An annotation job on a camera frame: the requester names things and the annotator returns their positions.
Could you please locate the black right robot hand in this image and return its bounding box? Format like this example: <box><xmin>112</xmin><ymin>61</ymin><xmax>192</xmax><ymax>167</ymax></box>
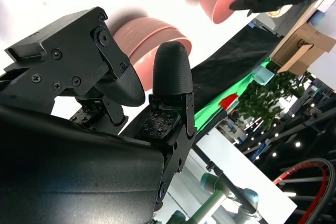
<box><xmin>0</xmin><ymin>6</ymin><xmax>198</xmax><ymax>224</ymax></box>

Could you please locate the brown cardboard box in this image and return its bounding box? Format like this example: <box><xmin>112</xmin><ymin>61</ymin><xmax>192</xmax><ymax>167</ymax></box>
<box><xmin>269</xmin><ymin>22</ymin><xmax>333</xmax><ymax>74</ymax></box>

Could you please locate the pale teal box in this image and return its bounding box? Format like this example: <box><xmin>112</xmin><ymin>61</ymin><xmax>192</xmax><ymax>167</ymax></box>
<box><xmin>253</xmin><ymin>65</ymin><xmax>276</xmax><ymax>86</ymax></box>

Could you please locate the black backdrop cloth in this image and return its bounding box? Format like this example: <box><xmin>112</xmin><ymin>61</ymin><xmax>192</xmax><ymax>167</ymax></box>
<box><xmin>191</xmin><ymin>21</ymin><xmax>285</xmax><ymax>111</ymax></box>

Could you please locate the green leafy plant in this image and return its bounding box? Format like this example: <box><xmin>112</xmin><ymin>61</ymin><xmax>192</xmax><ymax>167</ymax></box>
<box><xmin>235</xmin><ymin>71</ymin><xmax>317</xmax><ymax>132</ymax></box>

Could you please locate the small red sign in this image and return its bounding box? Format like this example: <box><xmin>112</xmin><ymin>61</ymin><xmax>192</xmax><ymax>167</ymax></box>
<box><xmin>219</xmin><ymin>92</ymin><xmax>239</xmax><ymax>110</ymax></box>

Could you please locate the green cloth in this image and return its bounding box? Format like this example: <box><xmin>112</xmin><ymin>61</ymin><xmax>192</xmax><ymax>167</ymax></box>
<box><xmin>193</xmin><ymin>57</ymin><xmax>274</xmax><ymax>138</ymax></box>

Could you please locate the black tripod pole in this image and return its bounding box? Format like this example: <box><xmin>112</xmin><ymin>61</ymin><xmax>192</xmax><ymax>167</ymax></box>
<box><xmin>192</xmin><ymin>145</ymin><xmax>264</xmax><ymax>218</ymax></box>

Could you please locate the red and black hoop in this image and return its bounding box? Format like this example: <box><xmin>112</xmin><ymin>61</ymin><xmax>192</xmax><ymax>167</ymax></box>
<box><xmin>272</xmin><ymin>157</ymin><xmax>336</xmax><ymax>224</ymax></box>

